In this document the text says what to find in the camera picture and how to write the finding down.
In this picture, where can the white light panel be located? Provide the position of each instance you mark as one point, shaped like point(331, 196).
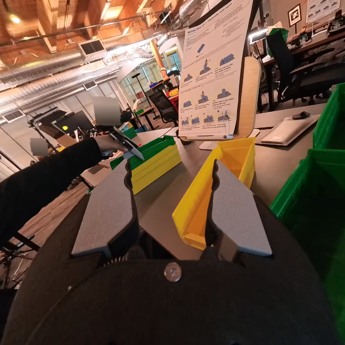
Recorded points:
point(257, 36)

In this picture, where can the mannequin head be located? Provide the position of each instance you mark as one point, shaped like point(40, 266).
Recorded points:
point(164, 75)

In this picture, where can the small green bin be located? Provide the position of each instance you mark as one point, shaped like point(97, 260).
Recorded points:
point(130, 133)

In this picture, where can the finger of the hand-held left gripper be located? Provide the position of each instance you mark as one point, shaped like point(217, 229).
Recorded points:
point(133, 154)
point(126, 138)

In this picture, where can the black and white tag sign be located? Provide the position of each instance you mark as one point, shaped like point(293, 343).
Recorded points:
point(294, 14)

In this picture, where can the black monitor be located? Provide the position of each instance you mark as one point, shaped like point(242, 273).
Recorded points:
point(75, 122)

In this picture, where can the green plastic bin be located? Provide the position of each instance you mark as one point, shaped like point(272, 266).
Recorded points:
point(331, 121)
point(151, 149)
point(310, 202)

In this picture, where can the grey flat tray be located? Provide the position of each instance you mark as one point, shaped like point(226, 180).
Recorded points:
point(285, 132)

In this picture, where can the silver ventilation duct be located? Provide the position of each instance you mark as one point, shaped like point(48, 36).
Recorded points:
point(40, 70)

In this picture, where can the yellow plastic bin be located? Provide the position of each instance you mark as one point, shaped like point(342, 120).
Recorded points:
point(194, 199)
point(156, 160)
point(156, 173)

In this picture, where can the person's left hand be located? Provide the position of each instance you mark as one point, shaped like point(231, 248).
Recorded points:
point(107, 144)

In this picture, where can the black round knob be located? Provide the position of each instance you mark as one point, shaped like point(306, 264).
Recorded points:
point(301, 116)

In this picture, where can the wooden poster stand board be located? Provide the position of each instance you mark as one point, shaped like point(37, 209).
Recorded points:
point(252, 94)

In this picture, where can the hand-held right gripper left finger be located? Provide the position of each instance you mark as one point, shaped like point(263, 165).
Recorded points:
point(105, 215)

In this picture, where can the person's left forearm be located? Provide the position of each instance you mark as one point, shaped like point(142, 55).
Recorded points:
point(40, 183)

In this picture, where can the large instruction poster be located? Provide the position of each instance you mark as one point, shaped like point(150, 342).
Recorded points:
point(213, 80)

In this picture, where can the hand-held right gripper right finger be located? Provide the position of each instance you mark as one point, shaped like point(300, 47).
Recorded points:
point(237, 215)

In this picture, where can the black office chair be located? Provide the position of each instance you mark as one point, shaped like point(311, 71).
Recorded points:
point(163, 105)
point(280, 62)

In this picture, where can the white stand base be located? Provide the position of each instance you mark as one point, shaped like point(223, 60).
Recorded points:
point(209, 145)

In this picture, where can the small instruction poster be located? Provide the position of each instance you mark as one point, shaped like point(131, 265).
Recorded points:
point(322, 10)

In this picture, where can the ceiling air vent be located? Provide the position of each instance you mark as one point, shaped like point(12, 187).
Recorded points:
point(91, 48)

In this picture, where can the small yellow bin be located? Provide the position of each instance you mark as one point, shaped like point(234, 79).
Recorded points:
point(173, 93)

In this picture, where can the black floor lamp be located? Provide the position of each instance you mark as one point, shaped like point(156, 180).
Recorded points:
point(136, 75)

